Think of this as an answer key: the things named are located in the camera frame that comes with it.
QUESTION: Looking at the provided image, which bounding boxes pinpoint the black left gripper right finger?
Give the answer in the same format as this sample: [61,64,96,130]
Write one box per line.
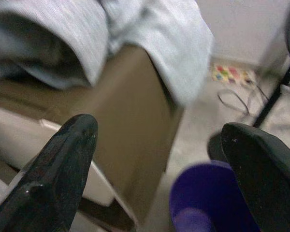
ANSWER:
[221,122,290,232]

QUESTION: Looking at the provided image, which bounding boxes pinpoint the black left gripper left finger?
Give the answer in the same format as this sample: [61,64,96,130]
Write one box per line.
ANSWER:
[0,114,99,232]

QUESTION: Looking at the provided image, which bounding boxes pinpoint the purple fabric item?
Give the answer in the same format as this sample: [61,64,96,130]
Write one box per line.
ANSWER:
[168,159,258,232]

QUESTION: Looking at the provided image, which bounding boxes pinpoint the brown cardboard box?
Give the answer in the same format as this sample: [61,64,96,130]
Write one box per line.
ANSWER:
[0,44,185,225]

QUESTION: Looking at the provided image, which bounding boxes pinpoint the light grey knit garment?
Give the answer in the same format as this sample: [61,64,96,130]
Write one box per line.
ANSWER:
[0,0,215,107]

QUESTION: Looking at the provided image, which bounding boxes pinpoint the black floor cable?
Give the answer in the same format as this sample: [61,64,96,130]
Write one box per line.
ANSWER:
[217,83,270,118]

